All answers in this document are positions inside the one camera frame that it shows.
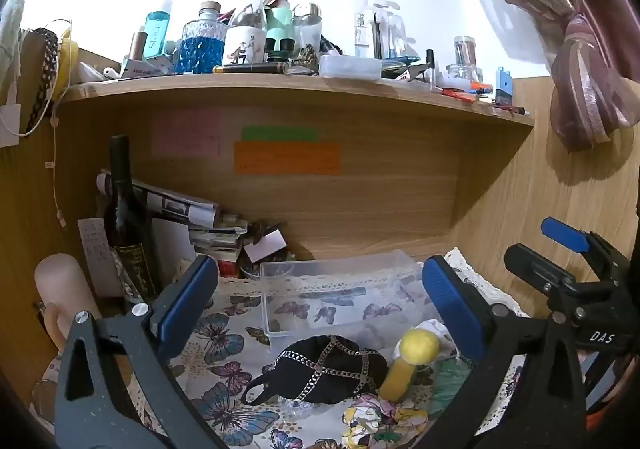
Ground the white handwritten note sheet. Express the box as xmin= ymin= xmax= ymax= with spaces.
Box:
xmin=77 ymin=218 xmax=123 ymax=297

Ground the black chain-strap pouch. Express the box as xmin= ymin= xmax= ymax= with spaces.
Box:
xmin=240 ymin=335 xmax=390 ymax=406

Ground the wooden shelf board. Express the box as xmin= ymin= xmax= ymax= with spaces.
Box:
xmin=55 ymin=73 xmax=535 ymax=127

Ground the toothbrush blister package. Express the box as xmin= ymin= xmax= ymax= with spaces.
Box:
xmin=354 ymin=0 xmax=403 ymax=60

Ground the patterned woven strap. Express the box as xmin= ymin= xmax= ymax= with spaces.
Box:
xmin=25 ymin=28 xmax=60 ymax=132

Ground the clear plastic storage box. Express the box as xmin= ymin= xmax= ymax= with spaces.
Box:
xmin=259 ymin=249 xmax=446 ymax=347

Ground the green sticky note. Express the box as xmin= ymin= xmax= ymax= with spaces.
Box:
xmin=241 ymin=126 xmax=318 ymax=142

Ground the tall clear labelled bottle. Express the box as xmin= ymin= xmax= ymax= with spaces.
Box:
xmin=223 ymin=0 xmax=268 ymax=65

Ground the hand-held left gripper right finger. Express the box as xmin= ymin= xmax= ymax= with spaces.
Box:
xmin=415 ymin=255 xmax=586 ymax=449

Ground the yellow foam sponge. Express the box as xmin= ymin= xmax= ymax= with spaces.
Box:
xmin=378 ymin=328 xmax=441 ymax=402

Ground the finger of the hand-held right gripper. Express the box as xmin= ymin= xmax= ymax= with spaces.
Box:
xmin=504 ymin=243 xmax=581 ymax=311
xmin=541 ymin=218 xmax=632 ymax=281

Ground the pink cylindrical container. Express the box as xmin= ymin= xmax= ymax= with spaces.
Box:
xmin=34 ymin=254 xmax=103 ymax=352

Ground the white cloth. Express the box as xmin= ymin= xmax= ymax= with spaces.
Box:
xmin=417 ymin=319 xmax=455 ymax=356
xmin=0 ymin=0 xmax=26 ymax=90

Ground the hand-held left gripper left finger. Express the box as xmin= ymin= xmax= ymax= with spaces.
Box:
xmin=54 ymin=254 xmax=228 ymax=449

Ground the floral yellow cloth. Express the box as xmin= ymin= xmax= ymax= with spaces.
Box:
xmin=341 ymin=394 xmax=431 ymax=449

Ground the stack of papers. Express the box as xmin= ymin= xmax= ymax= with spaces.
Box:
xmin=187 ymin=214 xmax=251 ymax=262

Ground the small glass jar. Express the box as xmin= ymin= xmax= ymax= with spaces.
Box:
xmin=446 ymin=36 xmax=483 ymax=82

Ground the orange sticky note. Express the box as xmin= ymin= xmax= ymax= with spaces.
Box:
xmin=234 ymin=142 xmax=342 ymax=176

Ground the yellow round object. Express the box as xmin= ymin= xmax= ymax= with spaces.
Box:
xmin=52 ymin=29 xmax=80 ymax=100

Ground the pink striped curtain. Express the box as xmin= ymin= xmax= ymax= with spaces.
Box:
xmin=447 ymin=0 xmax=640 ymax=153

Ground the rolled newspaper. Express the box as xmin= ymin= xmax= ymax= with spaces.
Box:
xmin=95 ymin=169 xmax=221 ymax=230

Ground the pink sticky note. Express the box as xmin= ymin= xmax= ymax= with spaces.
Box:
xmin=151 ymin=110 xmax=221 ymax=159

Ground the white hanging cloth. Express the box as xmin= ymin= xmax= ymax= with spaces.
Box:
xmin=0 ymin=0 xmax=26 ymax=90

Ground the dark wine bottle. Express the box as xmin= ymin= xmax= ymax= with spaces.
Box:
xmin=102 ymin=134 xmax=163 ymax=302

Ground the white flat carton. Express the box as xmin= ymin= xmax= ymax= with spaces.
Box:
xmin=120 ymin=54 xmax=173 ymax=78

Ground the butterfly print tablecloth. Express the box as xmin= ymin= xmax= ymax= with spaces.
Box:
xmin=30 ymin=249 xmax=531 ymax=449

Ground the white earphone cable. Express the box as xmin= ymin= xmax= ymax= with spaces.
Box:
xmin=0 ymin=19 xmax=72 ymax=230

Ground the glass jar silver lid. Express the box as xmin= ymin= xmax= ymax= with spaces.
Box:
xmin=292 ymin=3 xmax=322 ymax=60

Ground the mint green pump bottle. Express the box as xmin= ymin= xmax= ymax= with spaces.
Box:
xmin=265 ymin=0 xmax=296 ymax=52

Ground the faceted glass bottle blue liquid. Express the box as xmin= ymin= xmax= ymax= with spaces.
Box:
xmin=180 ymin=2 xmax=227 ymax=75

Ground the small blue box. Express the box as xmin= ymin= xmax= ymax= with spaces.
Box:
xmin=495 ymin=66 xmax=513 ymax=105

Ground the blue mouthwash bottle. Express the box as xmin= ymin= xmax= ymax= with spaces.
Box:
xmin=145 ymin=0 xmax=173 ymax=61

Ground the dark brown tube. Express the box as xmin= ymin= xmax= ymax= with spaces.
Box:
xmin=213 ymin=62 xmax=291 ymax=75

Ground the clear plastic case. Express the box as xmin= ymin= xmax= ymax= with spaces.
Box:
xmin=319 ymin=54 xmax=382 ymax=79

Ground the white paper card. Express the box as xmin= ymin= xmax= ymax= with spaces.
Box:
xmin=243 ymin=229 xmax=287 ymax=262

